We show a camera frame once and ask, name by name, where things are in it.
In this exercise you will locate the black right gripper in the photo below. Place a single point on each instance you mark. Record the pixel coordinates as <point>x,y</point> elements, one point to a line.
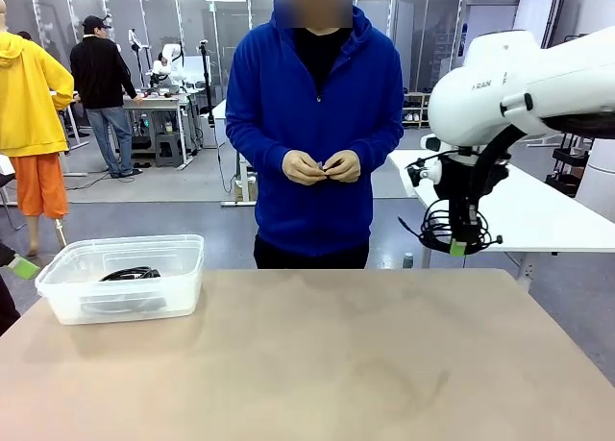
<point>463,186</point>

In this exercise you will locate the person's right forearm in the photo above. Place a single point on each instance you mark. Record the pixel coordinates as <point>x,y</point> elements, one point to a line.
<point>254,143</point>

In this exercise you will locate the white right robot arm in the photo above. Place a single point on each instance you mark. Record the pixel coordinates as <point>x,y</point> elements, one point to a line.
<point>480,90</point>

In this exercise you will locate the person's left forearm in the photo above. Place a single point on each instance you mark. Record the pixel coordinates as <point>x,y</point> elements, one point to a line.
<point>379,140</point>

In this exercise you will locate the person's left hand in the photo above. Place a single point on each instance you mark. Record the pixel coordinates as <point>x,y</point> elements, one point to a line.
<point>347,168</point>

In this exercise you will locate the person's right hand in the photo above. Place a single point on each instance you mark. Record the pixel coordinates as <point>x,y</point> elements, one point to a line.
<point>300,168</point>

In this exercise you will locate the black rounded object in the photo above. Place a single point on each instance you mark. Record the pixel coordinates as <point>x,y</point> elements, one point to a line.
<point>6,306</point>

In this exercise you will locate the small grey-green can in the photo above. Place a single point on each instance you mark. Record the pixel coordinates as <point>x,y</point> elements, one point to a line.
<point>408,261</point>

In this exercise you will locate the large white table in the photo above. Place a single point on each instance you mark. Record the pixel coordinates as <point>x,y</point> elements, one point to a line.
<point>528,210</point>

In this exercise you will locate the wooden shoe rack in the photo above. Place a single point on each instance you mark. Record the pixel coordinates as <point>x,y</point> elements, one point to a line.
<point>415,116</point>

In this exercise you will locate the black utility cart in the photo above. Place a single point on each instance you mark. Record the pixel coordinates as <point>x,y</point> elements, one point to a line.
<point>569,155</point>

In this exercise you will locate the person in blue hoodie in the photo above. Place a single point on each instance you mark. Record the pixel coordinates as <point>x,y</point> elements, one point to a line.
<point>312,210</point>

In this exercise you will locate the clear plastic storage container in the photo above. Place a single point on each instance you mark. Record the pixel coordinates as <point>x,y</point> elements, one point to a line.
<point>182,287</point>

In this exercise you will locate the mannequin in yellow hoodie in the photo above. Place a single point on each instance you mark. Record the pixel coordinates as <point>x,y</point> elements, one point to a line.
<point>29,100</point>

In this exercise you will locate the grey step stool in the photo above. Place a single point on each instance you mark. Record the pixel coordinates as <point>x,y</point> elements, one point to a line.
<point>168,148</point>

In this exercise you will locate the man in black jacket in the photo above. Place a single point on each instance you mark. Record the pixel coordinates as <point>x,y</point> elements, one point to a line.
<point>98,76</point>

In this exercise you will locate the white background workbench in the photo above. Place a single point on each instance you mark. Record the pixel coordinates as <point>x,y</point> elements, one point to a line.
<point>158,100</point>

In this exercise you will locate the white standing desk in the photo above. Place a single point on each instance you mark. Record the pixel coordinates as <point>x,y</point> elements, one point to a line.
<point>243,181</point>

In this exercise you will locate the person in grey top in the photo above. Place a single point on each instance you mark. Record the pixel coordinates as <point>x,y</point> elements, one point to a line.
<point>25,35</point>

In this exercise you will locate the small white background robot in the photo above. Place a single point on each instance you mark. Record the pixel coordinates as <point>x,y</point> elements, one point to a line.
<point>173,68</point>

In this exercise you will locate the white folding screen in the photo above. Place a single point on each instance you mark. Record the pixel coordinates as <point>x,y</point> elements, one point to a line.
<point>533,8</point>

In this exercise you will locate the white device on stand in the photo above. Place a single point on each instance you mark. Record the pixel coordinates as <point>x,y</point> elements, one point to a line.
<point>134,37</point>

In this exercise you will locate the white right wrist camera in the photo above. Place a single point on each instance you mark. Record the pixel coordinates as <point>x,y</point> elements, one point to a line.
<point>432,171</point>

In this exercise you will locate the white cylindrical pedestal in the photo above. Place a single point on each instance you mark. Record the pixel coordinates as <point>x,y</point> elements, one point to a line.
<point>600,181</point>

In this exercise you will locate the black camera tripod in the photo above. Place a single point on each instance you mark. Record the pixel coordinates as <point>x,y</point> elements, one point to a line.
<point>206,76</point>

